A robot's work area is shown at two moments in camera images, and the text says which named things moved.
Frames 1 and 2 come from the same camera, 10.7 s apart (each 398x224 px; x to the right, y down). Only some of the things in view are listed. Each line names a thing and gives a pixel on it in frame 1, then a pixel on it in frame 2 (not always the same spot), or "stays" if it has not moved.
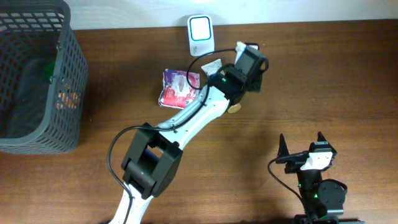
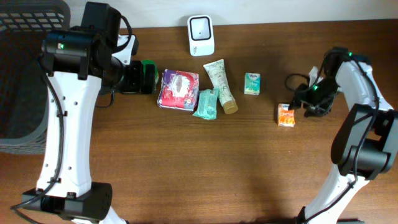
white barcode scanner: x=201 y=35 stays
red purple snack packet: x=176 y=91 stays
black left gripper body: x=255 y=74 to x=132 y=78
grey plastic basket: x=43 y=79 stays
